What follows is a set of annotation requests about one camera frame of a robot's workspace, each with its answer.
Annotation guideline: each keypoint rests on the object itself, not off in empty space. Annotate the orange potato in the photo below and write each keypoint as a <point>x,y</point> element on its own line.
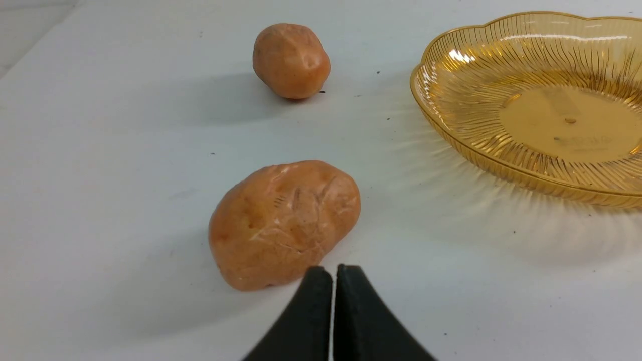
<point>272,226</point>
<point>291,61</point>

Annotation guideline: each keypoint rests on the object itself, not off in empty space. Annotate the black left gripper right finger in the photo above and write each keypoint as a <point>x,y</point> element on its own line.
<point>364,328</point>

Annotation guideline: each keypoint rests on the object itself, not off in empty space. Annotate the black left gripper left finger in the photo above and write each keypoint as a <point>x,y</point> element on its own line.
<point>302,331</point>

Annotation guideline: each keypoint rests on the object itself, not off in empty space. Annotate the amber ribbed plastic plate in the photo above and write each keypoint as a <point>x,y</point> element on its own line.
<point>547,100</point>

